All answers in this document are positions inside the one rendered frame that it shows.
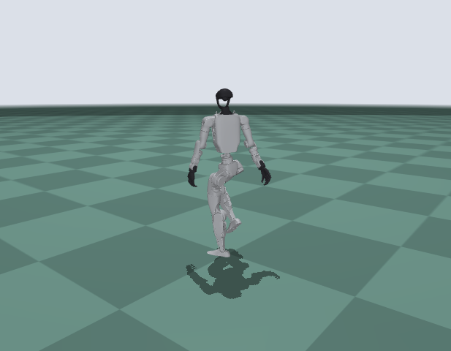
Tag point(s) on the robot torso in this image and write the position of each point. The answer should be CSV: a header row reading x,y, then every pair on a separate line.
x,y
226,139

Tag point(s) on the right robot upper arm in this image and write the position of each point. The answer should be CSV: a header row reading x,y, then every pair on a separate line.
x,y
244,122

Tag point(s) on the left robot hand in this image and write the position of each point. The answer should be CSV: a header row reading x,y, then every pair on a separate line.
x,y
191,175

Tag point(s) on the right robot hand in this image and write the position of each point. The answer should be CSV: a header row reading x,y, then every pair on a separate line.
x,y
265,173

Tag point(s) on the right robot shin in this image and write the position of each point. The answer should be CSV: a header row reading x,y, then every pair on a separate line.
x,y
225,203

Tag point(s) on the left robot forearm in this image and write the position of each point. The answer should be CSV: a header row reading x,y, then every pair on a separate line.
x,y
196,156

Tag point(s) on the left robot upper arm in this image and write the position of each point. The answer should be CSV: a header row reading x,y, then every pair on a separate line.
x,y
207,122

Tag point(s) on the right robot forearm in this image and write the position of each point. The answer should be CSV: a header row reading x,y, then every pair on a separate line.
x,y
255,156

